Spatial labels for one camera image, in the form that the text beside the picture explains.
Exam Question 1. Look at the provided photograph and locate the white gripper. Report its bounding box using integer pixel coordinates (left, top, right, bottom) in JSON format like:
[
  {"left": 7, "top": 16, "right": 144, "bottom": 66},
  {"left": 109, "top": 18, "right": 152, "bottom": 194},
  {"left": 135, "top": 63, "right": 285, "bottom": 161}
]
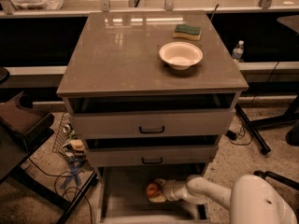
[{"left": 149, "top": 178, "right": 187, "bottom": 203}]

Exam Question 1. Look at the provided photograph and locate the red apple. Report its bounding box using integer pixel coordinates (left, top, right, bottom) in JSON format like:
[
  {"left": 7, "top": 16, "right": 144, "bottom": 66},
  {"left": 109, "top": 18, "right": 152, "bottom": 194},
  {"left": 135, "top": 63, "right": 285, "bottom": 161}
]
[{"left": 146, "top": 182, "right": 160, "bottom": 198}]

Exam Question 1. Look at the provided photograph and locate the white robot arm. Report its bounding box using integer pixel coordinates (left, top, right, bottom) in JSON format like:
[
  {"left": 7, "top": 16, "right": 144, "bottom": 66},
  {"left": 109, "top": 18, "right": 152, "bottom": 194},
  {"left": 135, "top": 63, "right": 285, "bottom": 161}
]
[{"left": 146, "top": 175, "right": 298, "bottom": 224}]

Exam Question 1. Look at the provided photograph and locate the middle grey drawer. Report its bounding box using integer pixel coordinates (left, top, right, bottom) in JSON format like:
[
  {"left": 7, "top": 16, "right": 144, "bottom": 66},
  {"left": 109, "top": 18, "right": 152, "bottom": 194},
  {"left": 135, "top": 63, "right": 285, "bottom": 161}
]
[{"left": 86, "top": 146, "right": 218, "bottom": 167}]

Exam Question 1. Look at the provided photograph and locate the grey drawer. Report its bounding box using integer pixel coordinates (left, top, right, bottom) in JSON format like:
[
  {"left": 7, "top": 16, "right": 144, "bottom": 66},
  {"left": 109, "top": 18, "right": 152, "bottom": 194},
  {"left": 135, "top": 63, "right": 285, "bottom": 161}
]
[
  {"left": 86, "top": 146, "right": 218, "bottom": 167},
  {"left": 69, "top": 109, "right": 235, "bottom": 139}
]

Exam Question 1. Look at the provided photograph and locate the open bottom drawer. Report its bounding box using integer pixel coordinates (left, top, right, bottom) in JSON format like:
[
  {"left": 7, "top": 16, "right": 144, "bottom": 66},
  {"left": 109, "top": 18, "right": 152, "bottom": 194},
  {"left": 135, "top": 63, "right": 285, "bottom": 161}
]
[{"left": 95, "top": 164, "right": 210, "bottom": 224}]

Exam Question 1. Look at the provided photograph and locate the grey drawer cabinet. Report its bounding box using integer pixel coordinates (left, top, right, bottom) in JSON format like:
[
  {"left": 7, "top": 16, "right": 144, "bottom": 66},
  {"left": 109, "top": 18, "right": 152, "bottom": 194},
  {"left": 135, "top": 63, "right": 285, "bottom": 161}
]
[{"left": 56, "top": 10, "right": 249, "bottom": 179}]

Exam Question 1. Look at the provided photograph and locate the top grey drawer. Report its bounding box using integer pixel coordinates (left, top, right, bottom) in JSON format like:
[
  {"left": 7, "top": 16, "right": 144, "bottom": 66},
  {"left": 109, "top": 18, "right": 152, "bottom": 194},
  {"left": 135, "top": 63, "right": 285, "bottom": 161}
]
[{"left": 69, "top": 109, "right": 235, "bottom": 139}]

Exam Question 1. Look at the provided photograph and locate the black metal stand leg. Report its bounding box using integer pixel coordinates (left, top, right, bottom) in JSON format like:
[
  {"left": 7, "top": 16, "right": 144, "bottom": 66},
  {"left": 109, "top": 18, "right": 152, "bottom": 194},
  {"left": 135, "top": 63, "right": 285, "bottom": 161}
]
[{"left": 235, "top": 104, "right": 271, "bottom": 155}]

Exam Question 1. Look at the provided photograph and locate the black chair leg caster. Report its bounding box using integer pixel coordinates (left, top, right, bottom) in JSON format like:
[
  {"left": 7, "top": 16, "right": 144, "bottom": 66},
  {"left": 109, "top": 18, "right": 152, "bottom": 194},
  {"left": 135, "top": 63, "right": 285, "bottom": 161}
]
[{"left": 253, "top": 171, "right": 299, "bottom": 190}]

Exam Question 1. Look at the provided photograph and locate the white bowl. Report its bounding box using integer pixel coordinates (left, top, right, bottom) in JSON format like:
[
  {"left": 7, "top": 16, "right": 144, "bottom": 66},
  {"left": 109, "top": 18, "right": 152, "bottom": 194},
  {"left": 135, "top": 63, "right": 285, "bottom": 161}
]
[{"left": 159, "top": 42, "right": 203, "bottom": 70}]

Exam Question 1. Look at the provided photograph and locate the dark brown side table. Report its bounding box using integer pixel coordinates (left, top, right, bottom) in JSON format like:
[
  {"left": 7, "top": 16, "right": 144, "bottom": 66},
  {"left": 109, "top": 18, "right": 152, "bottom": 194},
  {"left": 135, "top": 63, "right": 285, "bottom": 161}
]
[{"left": 0, "top": 92, "right": 96, "bottom": 224}]

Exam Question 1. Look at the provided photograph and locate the clear water bottle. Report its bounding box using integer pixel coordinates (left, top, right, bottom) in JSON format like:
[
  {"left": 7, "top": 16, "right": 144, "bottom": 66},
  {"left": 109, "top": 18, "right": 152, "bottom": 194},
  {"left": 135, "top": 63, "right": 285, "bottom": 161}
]
[{"left": 232, "top": 40, "right": 244, "bottom": 63}]

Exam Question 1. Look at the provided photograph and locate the green yellow sponge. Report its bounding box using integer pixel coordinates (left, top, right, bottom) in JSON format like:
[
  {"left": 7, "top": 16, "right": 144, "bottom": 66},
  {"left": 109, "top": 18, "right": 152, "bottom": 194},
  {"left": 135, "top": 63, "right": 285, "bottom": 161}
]
[{"left": 173, "top": 24, "right": 201, "bottom": 41}]

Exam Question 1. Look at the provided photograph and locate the black floor cable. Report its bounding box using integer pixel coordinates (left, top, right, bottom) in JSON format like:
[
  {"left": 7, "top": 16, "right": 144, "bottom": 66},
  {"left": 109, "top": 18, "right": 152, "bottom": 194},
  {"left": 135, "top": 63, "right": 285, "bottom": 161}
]
[{"left": 27, "top": 157, "right": 93, "bottom": 224}]

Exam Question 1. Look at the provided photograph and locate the wire mesh basket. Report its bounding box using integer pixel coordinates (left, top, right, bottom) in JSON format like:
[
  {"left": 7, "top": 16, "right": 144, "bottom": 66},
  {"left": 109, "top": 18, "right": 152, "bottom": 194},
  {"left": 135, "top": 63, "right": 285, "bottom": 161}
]
[{"left": 52, "top": 113, "right": 73, "bottom": 156}]

